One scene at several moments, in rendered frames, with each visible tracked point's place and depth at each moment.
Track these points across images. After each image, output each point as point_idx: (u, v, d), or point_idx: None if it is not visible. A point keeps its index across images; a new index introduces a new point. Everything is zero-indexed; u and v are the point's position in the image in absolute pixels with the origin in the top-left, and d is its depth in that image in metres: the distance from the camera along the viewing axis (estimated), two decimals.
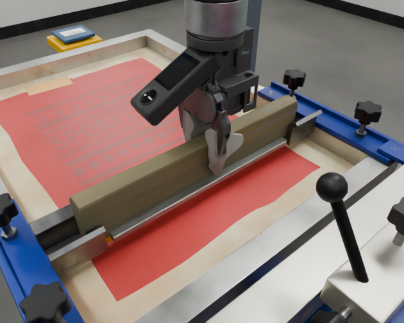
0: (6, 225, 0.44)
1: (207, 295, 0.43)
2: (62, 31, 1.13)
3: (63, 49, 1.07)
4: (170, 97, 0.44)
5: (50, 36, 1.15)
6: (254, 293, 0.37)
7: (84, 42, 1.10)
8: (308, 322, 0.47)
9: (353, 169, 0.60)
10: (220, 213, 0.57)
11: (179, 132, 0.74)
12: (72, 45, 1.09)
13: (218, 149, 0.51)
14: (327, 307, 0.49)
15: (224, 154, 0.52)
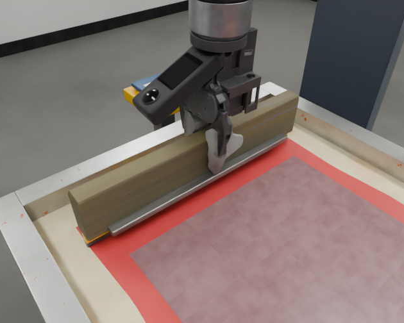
0: None
1: None
2: (146, 82, 0.84)
3: None
4: (173, 97, 0.43)
5: (129, 88, 0.85)
6: None
7: None
8: None
9: None
10: None
11: None
12: None
13: (218, 150, 0.51)
14: None
15: (224, 155, 0.52)
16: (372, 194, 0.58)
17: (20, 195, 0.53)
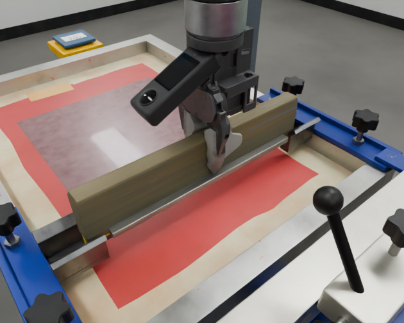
0: (9, 234, 0.45)
1: (206, 304, 0.43)
2: (63, 36, 1.14)
3: (64, 54, 1.08)
4: (170, 97, 0.44)
5: (51, 41, 1.15)
6: (252, 302, 0.38)
7: (85, 47, 1.11)
8: None
9: (351, 177, 0.61)
10: (219, 220, 0.58)
11: None
12: (73, 50, 1.10)
13: (217, 149, 0.51)
14: (324, 314, 0.50)
15: (223, 154, 0.52)
16: None
17: None
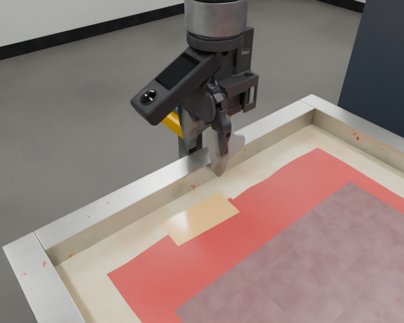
0: None
1: None
2: None
3: None
4: (170, 97, 0.44)
5: None
6: None
7: None
8: None
9: None
10: None
11: None
12: None
13: (219, 149, 0.51)
14: None
15: (226, 155, 0.52)
16: None
17: (40, 237, 0.45)
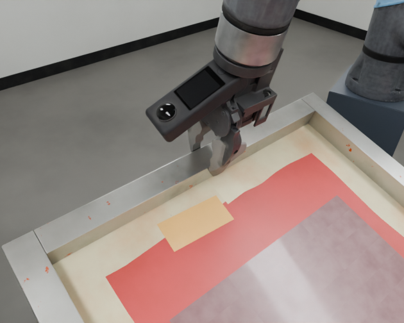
0: None
1: None
2: None
3: None
4: (190, 117, 0.42)
5: None
6: None
7: None
8: None
9: None
10: None
11: None
12: None
13: (223, 161, 0.51)
14: None
15: (227, 164, 0.53)
16: None
17: (41, 238, 0.44)
